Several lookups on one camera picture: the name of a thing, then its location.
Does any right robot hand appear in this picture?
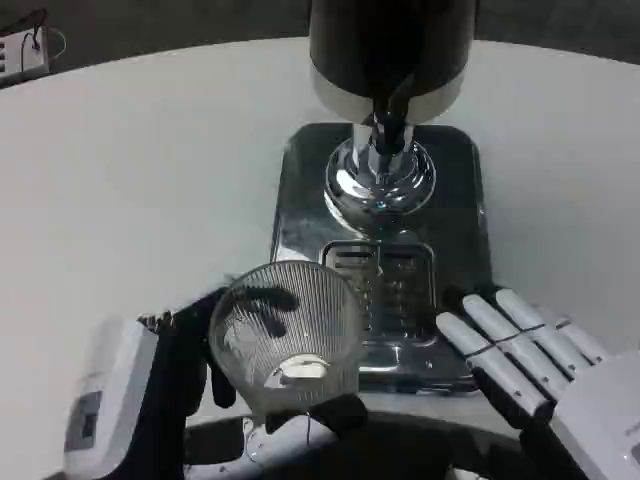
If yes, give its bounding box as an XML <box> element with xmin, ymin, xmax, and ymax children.
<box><xmin>436</xmin><ymin>284</ymin><xmax>640</xmax><ymax>480</ymax></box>

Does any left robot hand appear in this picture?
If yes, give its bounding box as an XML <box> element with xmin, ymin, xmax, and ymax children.
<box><xmin>63</xmin><ymin>272</ymin><xmax>370</xmax><ymax>480</ymax></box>

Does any clear ribbed glass cup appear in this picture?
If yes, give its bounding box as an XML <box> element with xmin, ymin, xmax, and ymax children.
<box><xmin>208</xmin><ymin>259</ymin><xmax>371</xmax><ymax>419</ymax></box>

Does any steel drip tray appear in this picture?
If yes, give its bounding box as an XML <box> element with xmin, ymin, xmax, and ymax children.
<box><xmin>269</xmin><ymin>122</ymin><xmax>494</xmax><ymax>394</ymax></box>

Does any black dispenser tap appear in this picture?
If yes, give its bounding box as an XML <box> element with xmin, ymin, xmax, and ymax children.
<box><xmin>372</xmin><ymin>74</ymin><xmax>416</xmax><ymax>156</ymax></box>

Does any black steel drink dispenser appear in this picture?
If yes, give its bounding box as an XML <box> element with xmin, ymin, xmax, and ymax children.
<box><xmin>307</xmin><ymin>0</ymin><xmax>479</xmax><ymax>217</ymax></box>

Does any white power strip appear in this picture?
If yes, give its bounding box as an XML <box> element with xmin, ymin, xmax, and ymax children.
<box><xmin>0</xmin><ymin>27</ymin><xmax>51</xmax><ymax>87</ymax></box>

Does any black cable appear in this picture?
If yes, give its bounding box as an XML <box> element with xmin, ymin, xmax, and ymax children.
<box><xmin>0</xmin><ymin>8</ymin><xmax>49</xmax><ymax>64</ymax></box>

